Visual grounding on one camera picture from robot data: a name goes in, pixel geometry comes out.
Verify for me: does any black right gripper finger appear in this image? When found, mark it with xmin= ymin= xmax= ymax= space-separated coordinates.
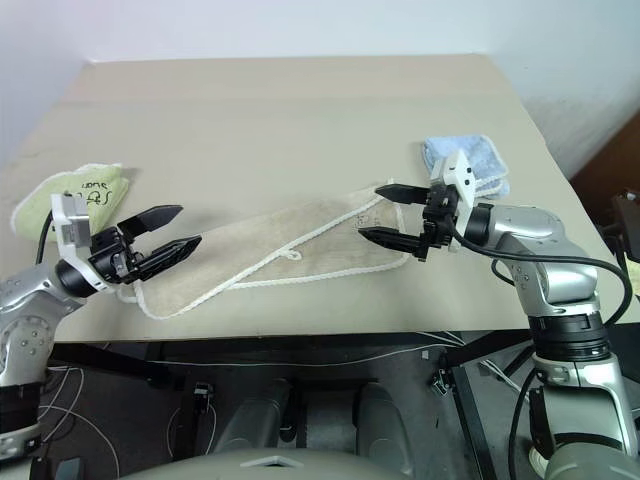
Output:
xmin=374 ymin=183 xmax=431 ymax=205
xmin=357 ymin=225 xmax=426 ymax=254

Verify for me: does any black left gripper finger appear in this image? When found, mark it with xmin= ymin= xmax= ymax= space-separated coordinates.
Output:
xmin=117 ymin=203 xmax=184 ymax=244
xmin=133 ymin=235 xmax=204 ymax=280

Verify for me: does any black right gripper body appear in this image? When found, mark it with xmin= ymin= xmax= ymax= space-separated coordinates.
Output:
xmin=414 ymin=182 xmax=461 ymax=262

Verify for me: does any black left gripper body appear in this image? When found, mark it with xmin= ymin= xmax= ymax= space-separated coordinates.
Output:
xmin=89 ymin=225 xmax=151 ymax=287

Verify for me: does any beige towel with white trim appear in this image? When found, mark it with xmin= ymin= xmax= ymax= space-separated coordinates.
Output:
xmin=117 ymin=183 xmax=409 ymax=322

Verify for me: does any green folded towel with print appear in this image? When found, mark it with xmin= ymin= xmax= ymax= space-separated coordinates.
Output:
xmin=10 ymin=162 xmax=131 ymax=241

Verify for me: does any light blue folded towel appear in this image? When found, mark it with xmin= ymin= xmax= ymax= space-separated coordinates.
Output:
xmin=423 ymin=133 xmax=512 ymax=200

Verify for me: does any small black floor clamp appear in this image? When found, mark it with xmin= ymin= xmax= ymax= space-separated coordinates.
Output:
xmin=191 ymin=381 xmax=212 ymax=414

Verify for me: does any dark grey rounded robot leg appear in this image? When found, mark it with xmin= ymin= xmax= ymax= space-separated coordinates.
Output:
xmin=351 ymin=381 xmax=417 ymax=474
xmin=218 ymin=378 xmax=302 ymax=454

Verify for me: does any dark chair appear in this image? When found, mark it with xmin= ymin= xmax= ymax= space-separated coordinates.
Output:
xmin=606 ymin=185 xmax=640 ymax=262

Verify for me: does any grey robot torso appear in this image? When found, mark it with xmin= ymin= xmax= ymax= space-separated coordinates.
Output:
xmin=117 ymin=443 xmax=417 ymax=480

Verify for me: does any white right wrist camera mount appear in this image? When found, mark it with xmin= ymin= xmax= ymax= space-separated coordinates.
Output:
xmin=430 ymin=149 xmax=477 ymax=252

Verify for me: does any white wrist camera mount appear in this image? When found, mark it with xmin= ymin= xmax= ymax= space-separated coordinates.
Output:
xmin=430 ymin=149 xmax=477 ymax=252
xmin=49 ymin=192 xmax=109 ymax=292

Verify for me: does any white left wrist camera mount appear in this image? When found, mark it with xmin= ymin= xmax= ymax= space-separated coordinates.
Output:
xmin=49 ymin=192 xmax=109 ymax=292

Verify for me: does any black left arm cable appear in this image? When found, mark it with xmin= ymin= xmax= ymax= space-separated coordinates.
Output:
xmin=36 ymin=211 xmax=57 ymax=262

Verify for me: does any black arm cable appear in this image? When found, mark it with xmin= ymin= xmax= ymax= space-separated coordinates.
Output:
xmin=36 ymin=211 xmax=57 ymax=262
xmin=451 ymin=219 xmax=632 ymax=329

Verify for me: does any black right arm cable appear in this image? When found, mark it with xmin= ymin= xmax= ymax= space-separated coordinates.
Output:
xmin=451 ymin=219 xmax=632 ymax=329

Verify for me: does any black table frame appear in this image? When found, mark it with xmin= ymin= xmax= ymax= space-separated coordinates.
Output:
xmin=48 ymin=327 xmax=542 ymax=394

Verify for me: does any long white floor cable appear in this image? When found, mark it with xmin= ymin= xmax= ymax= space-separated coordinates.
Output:
xmin=144 ymin=355 xmax=441 ymax=369

